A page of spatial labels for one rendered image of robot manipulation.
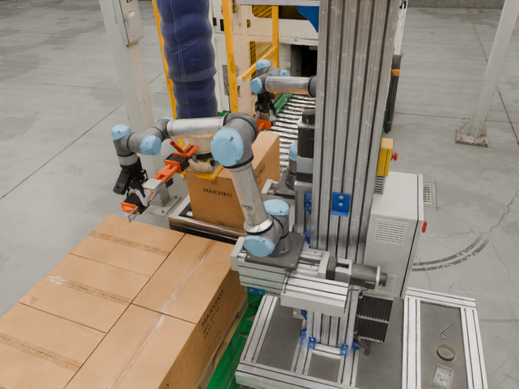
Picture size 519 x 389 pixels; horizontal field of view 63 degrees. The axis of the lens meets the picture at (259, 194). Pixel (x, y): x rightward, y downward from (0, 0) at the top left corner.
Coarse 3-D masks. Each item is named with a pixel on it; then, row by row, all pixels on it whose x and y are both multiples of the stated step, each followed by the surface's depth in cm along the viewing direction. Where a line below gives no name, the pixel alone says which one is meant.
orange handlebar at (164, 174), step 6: (264, 126) 238; (186, 150) 219; (192, 150) 217; (162, 168) 203; (168, 168) 206; (174, 168) 204; (162, 174) 199; (168, 174) 199; (162, 180) 196; (126, 210) 180
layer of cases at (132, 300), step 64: (128, 256) 257; (192, 256) 255; (0, 320) 222; (64, 320) 221; (128, 320) 219; (192, 320) 217; (0, 384) 193; (64, 384) 192; (128, 384) 191; (192, 384) 226
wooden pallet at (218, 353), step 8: (240, 304) 276; (248, 304) 291; (240, 312) 279; (232, 320) 267; (232, 328) 275; (224, 336) 258; (224, 344) 265; (216, 352) 261; (224, 352) 263; (216, 360) 256; (208, 368) 242; (208, 376) 244; (200, 384) 237
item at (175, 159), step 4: (168, 156) 210; (172, 156) 212; (176, 156) 212; (180, 156) 212; (184, 156) 211; (168, 160) 209; (172, 160) 209; (176, 160) 209; (180, 160) 209; (184, 160) 207; (172, 164) 206; (176, 164) 205; (180, 164) 206; (184, 164) 209; (188, 164) 212; (180, 168) 206; (184, 168) 208; (180, 172) 207
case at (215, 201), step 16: (256, 144) 279; (272, 144) 279; (208, 160) 266; (256, 160) 264; (272, 160) 285; (192, 176) 258; (224, 176) 250; (256, 176) 262; (272, 176) 292; (192, 192) 266; (208, 192) 261; (224, 192) 256; (192, 208) 275; (208, 208) 269; (224, 208) 264; (240, 208) 259; (224, 224) 272; (240, 224) 267
